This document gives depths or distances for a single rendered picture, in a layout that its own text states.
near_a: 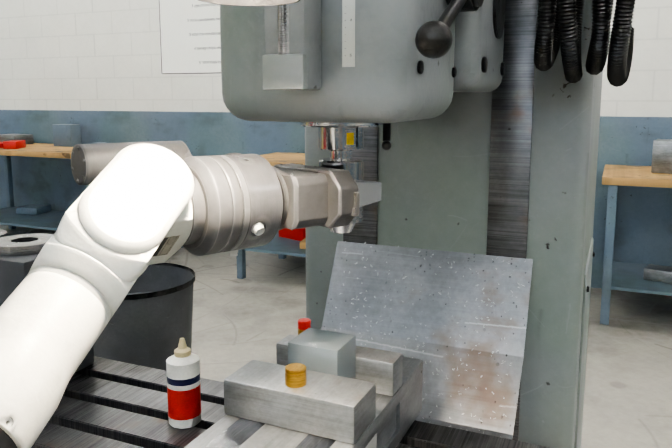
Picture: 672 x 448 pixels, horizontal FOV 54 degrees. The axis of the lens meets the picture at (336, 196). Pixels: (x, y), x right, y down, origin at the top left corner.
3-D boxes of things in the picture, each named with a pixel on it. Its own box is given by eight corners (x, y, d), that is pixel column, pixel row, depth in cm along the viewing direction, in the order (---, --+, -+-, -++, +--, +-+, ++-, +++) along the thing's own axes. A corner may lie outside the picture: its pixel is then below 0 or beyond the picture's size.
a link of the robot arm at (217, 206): (259, 216, 55) (130, 233, 47) (210, 279, 62) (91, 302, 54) (210, 112, 59) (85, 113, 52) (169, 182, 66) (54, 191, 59)
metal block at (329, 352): (337, 404, 70) (337, 350, 69) (287, 393, 73) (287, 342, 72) (355, 384, 75) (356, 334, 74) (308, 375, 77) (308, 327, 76)
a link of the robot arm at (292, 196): (361, 152, 62) (257, 158, 54) (359, 251, 63) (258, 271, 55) (281, 145, 71) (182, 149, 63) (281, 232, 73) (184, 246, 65)
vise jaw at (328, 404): (354, 445, 63) (354, 406, 62) (223, 414, 69) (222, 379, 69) (376, 418, 68) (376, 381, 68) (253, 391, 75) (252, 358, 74)
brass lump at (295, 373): (300, 389, 66) (300, 373, 66) (281, 386, 67) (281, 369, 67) (310, 381, 68) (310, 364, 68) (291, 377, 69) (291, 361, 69)
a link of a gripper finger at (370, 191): (376, 205, 70) (332, 211, 66) (376, 175, 69) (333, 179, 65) (387, 207, 69) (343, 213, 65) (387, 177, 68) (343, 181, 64)
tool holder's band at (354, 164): (371, 169, 68) (371, 160, 68) (329, 172, 66) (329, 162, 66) (352, 165, 72) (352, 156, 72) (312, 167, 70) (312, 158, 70)
